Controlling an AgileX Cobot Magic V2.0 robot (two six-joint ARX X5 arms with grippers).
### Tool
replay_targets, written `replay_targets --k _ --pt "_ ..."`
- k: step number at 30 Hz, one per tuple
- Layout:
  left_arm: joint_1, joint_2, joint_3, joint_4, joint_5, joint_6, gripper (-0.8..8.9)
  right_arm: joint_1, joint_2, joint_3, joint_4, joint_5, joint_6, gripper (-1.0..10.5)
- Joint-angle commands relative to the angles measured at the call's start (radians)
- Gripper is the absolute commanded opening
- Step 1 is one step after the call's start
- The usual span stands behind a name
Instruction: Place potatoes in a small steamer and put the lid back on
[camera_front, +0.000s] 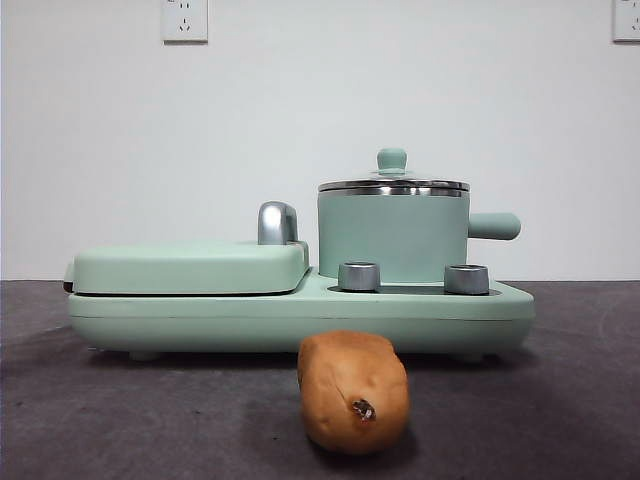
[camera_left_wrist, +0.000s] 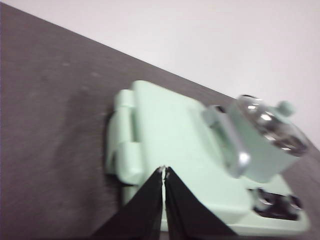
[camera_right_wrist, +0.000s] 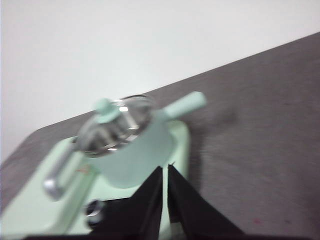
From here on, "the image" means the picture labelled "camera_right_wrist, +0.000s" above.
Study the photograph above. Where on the glass lid with green knob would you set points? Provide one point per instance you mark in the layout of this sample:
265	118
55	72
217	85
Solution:
105	112

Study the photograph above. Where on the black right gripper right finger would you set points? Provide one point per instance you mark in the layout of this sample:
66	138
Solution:
200	215

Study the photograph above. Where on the silver control knob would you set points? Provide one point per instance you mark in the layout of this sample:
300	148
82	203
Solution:
93	211

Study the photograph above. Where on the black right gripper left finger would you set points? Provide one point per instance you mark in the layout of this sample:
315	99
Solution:
140	215

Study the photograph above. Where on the mint green steamer pot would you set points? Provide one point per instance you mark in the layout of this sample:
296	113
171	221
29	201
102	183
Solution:
140	155

